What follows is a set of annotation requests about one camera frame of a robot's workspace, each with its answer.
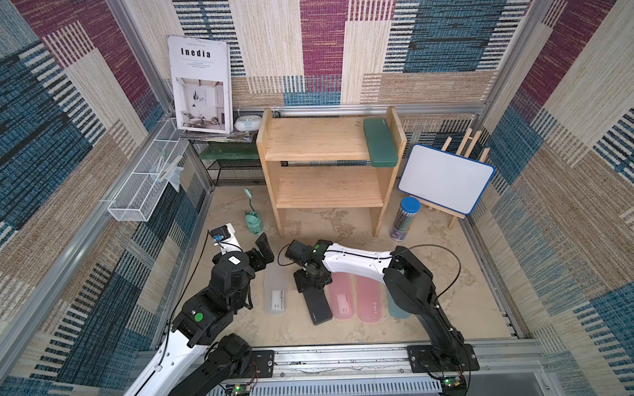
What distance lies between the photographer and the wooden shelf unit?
2.32ft

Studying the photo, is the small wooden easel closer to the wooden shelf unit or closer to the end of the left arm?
the wooden shelf unit

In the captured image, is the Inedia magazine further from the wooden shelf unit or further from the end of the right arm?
the end of the right arm

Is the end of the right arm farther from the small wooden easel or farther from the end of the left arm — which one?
the small wooden easel

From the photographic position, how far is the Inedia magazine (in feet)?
2.49

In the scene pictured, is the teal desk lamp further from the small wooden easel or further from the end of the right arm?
the small wooden easel

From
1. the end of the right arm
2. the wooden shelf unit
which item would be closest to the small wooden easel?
the wooden shelf unit

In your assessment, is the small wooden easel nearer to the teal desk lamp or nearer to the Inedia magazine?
the teal desk lamp

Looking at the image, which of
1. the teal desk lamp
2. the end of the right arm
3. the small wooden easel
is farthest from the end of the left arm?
the small wooden easel

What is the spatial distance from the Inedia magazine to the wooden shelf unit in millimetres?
172

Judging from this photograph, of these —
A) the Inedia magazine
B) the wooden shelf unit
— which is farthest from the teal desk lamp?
the Inedia magazine

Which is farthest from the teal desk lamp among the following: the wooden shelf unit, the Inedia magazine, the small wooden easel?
the small wooden easel
